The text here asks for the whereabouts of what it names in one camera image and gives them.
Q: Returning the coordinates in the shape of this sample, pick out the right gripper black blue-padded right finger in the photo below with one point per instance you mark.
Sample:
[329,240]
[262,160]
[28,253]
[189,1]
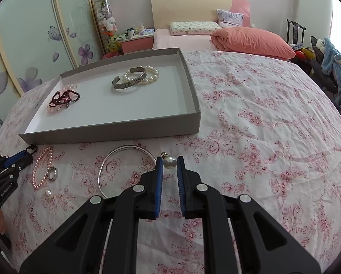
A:
[239,235]

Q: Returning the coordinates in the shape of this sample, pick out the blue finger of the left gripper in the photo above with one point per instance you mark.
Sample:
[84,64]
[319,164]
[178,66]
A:
[7,163]

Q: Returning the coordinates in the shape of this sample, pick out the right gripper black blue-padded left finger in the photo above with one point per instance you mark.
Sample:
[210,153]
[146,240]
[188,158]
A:
[102,235]

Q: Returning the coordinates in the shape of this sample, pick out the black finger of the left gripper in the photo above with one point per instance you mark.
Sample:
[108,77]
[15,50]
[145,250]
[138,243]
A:
[19,162]

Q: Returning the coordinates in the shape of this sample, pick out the small white pearl earring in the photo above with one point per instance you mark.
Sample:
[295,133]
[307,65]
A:
[48,193]

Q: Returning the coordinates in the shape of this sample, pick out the thin silver round bangle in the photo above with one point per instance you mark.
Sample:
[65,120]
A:
[122,168]

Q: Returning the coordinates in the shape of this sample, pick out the silver cuff bangle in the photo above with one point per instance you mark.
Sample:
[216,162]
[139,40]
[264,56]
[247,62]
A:
[127,81]

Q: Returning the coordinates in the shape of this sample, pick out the large pearl earring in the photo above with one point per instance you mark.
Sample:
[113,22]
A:
[169,162]

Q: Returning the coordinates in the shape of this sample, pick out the floral pink bed sheet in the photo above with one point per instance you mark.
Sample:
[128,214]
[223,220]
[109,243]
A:
[266,130]

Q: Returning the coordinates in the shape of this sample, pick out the sliding wardrobe with flowers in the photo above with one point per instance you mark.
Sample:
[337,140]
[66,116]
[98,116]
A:
[40,39]

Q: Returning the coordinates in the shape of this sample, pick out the red waste basket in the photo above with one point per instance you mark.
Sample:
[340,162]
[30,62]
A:
[111,55]

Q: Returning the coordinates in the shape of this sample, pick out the grey cardboard tray box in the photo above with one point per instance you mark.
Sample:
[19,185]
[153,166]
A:
[82,106]

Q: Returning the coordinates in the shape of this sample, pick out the pink bedside table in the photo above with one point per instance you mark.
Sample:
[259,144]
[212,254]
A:
[137,43]

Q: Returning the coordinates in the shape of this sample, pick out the tube of plush toys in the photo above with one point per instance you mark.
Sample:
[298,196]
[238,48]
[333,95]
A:
[107,26]

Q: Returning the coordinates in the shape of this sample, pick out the blue plush robe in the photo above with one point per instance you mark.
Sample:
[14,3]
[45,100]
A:
[332,64]

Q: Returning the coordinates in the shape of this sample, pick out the floral white pillow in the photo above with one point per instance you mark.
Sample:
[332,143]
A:
[193,28]

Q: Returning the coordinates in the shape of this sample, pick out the folded salmon duvet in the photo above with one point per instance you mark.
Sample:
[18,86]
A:
[252,41]

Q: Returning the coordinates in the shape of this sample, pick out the beige pink headboard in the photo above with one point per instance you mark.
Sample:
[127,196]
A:
[165,12]

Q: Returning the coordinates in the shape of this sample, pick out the dark wooden chair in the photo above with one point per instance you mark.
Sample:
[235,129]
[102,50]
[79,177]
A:
[295,32]

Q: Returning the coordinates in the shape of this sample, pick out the lilac patterned pillow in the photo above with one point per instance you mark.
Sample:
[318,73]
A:
[229,19]

